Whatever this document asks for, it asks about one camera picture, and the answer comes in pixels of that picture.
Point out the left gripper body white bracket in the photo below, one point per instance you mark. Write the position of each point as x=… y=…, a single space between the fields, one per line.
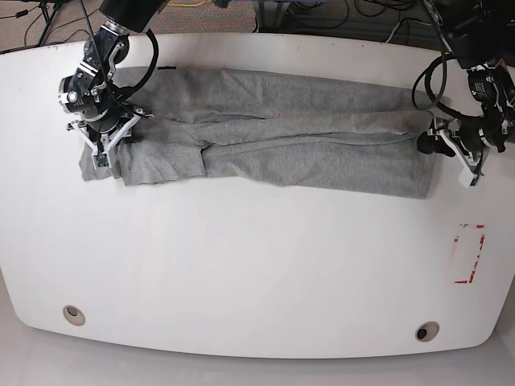
x=471 y=156

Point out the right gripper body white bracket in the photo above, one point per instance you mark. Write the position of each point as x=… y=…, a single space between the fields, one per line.
x=103 y=136

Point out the grey t-shirt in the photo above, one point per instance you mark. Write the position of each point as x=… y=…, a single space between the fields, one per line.
x=273 y=128

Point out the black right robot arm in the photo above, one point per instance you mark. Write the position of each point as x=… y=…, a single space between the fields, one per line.
x=90 y=92

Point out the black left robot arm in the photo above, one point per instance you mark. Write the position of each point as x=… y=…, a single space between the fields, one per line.
x=478 y=35

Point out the red tape rectangle marking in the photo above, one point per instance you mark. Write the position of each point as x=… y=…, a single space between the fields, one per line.
x=465 y=253

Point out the black tripod stand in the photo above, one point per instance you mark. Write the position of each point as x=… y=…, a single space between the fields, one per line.
x=48 y=11

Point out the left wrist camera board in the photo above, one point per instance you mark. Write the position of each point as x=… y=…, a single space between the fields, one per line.
x=475 y=180

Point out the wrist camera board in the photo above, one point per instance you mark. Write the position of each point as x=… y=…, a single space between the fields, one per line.
x=100 y=161
x=475 y=180

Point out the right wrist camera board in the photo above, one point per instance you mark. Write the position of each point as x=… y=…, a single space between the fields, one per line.
x=100 y=161

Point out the right table cable grommet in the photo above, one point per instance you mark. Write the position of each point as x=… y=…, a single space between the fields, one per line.
x=427 y=332

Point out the table cable grommet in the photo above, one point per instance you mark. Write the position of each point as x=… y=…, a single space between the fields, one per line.
x=427 y=332
x=74 y=316

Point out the left table cable grommet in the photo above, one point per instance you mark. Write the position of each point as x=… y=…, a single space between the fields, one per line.
x=74 y=316

